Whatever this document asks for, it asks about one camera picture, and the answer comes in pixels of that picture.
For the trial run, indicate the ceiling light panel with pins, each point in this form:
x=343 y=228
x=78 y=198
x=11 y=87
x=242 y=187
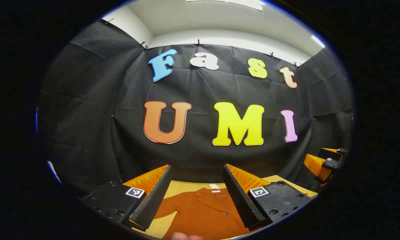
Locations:
x=318 y=41
x=233 y=3

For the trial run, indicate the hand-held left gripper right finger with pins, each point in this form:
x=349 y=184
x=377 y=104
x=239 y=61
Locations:
x=241 y=203

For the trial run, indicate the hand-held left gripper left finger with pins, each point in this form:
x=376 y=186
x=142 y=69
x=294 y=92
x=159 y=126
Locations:
x=153 y=203

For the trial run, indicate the black backdrop cloth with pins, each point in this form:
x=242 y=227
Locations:
x=200 y=93

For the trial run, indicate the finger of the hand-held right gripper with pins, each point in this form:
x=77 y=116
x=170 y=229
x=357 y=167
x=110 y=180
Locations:
x=331 y=153
x=330 y=164

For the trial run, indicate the orange button-up shirt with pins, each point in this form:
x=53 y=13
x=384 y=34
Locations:
x=203 y=213

